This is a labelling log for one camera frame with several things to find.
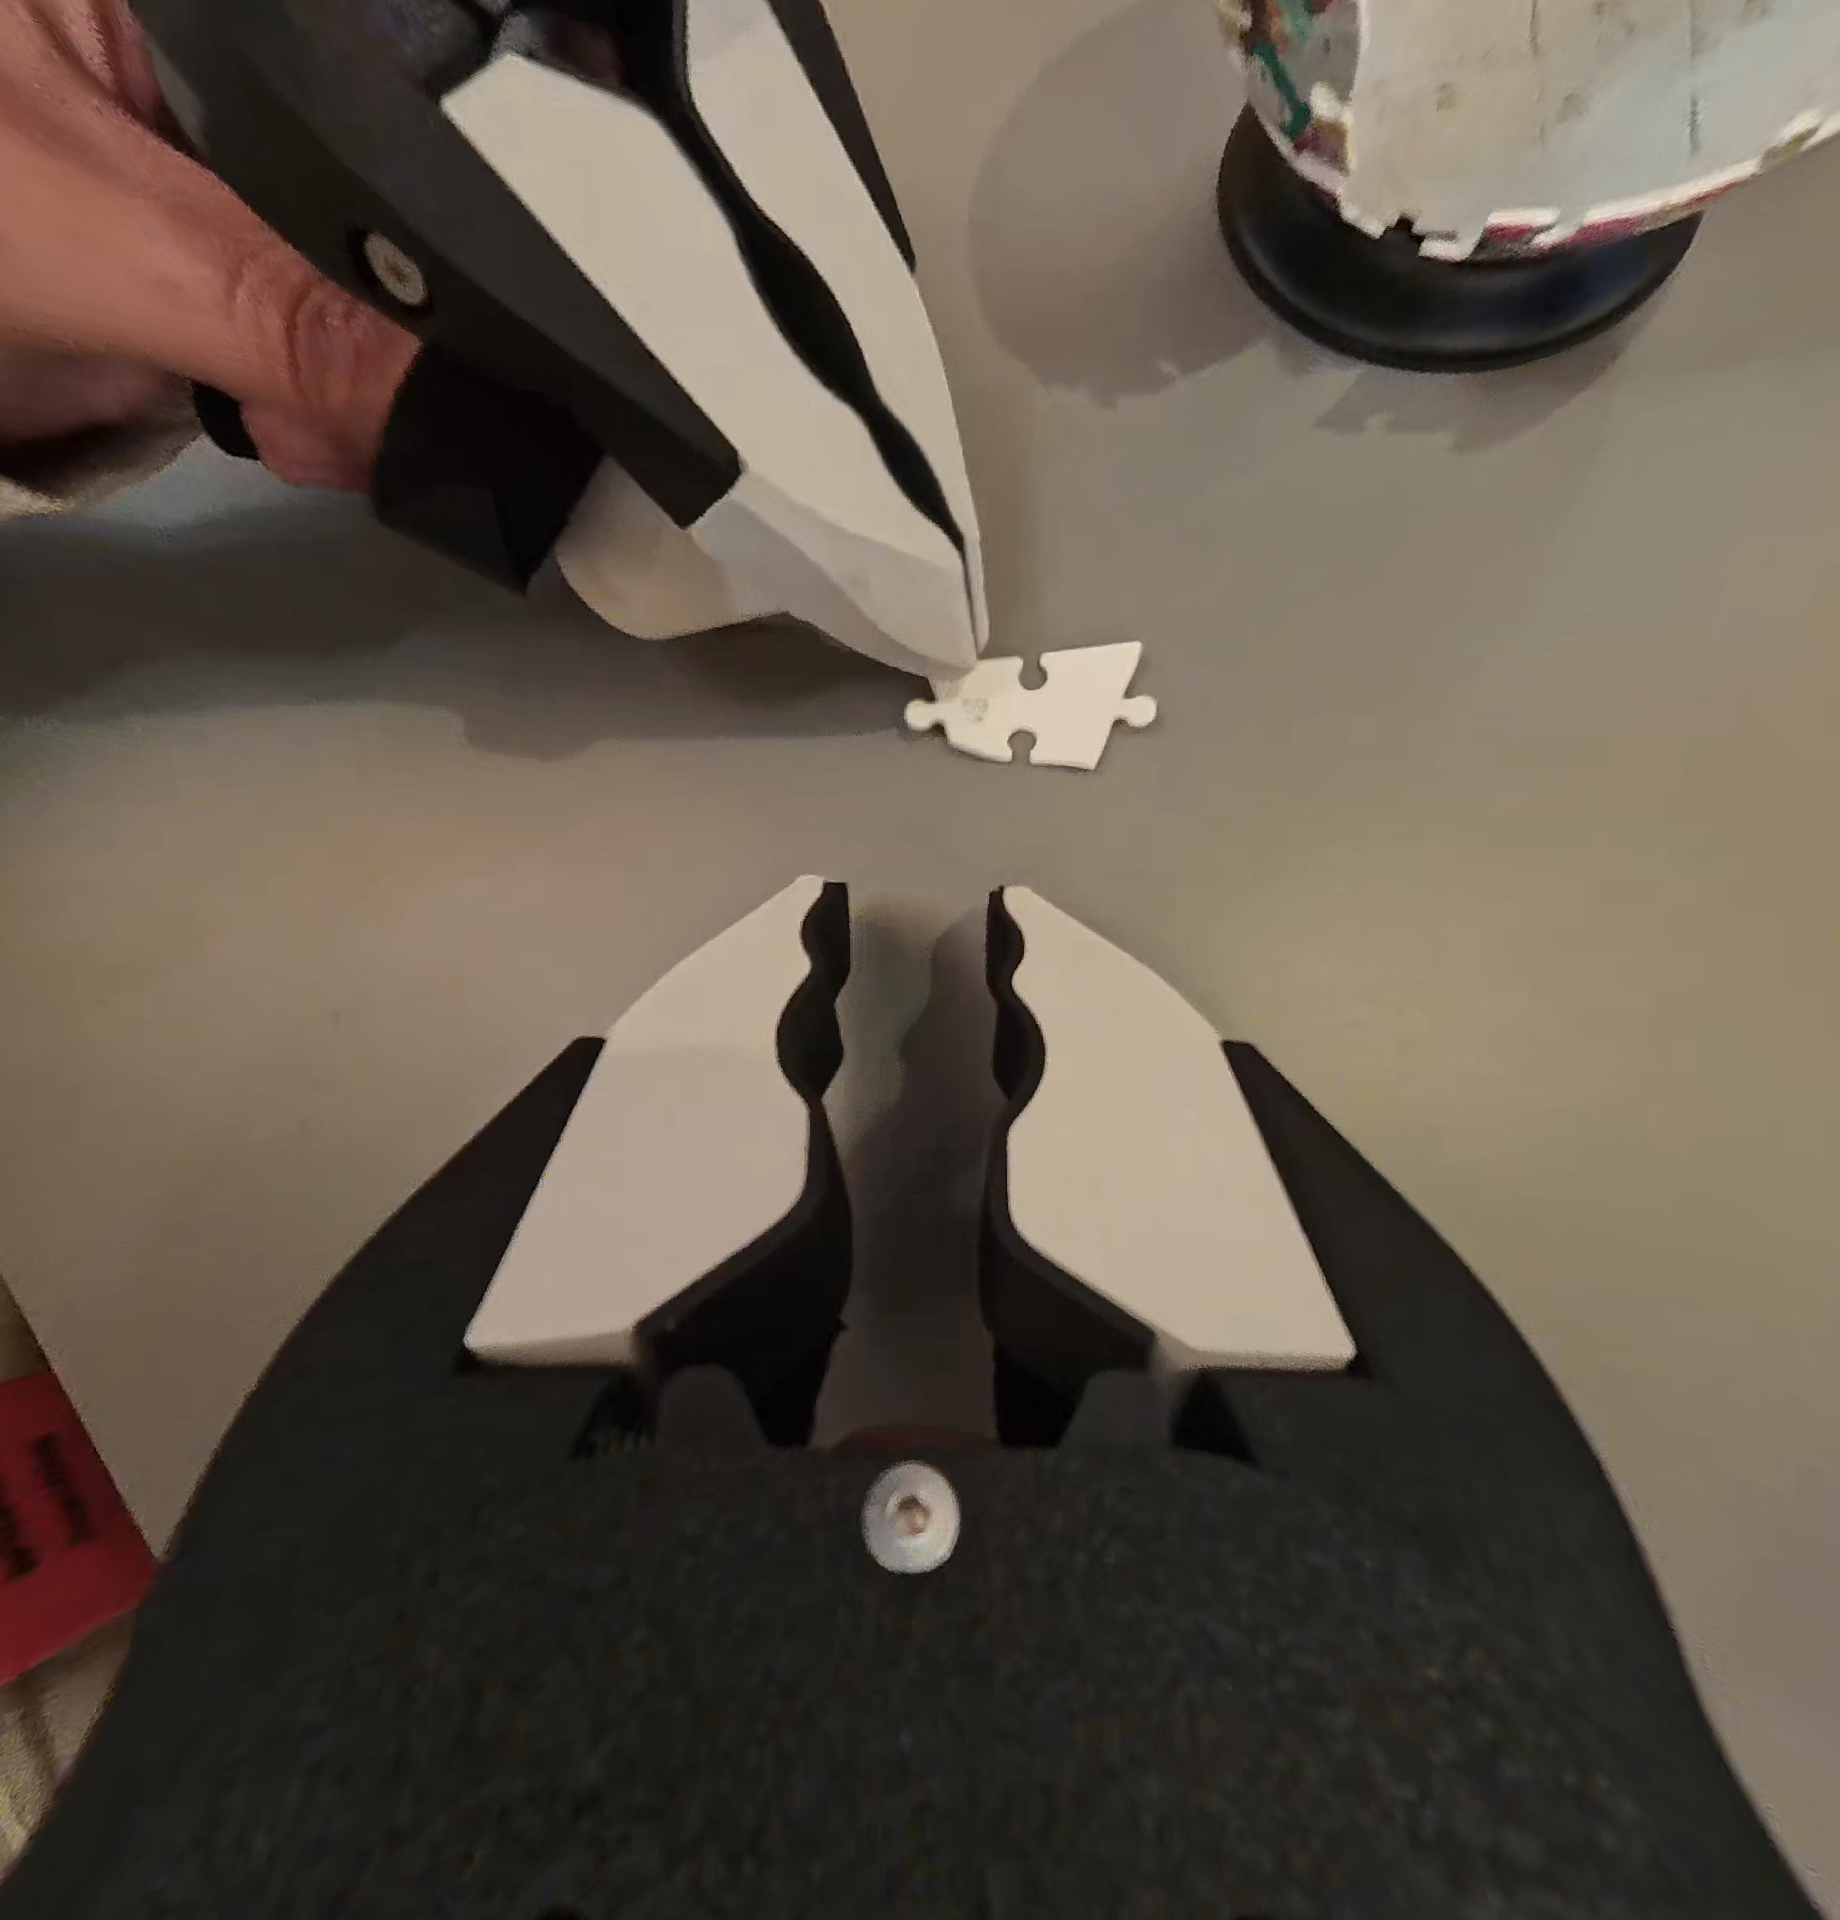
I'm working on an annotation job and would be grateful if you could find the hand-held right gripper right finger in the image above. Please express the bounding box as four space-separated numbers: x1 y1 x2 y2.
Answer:
981 882 1357 1451

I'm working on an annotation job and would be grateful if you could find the person's left hand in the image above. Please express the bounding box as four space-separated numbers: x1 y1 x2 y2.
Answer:
0 0 426 497

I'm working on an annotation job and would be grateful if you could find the black ball stand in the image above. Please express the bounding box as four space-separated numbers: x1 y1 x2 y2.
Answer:
1216 104 1709 375

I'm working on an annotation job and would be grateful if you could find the colourful puzzle ball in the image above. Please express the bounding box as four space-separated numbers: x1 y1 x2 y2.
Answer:
1213 0 1840 264

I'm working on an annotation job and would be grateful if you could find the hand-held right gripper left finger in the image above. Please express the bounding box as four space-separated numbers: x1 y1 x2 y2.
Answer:
463 876 856 1451

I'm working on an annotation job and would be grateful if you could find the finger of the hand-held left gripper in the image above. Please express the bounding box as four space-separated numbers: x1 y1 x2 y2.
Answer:
439 50 981 673
676 0 993 658

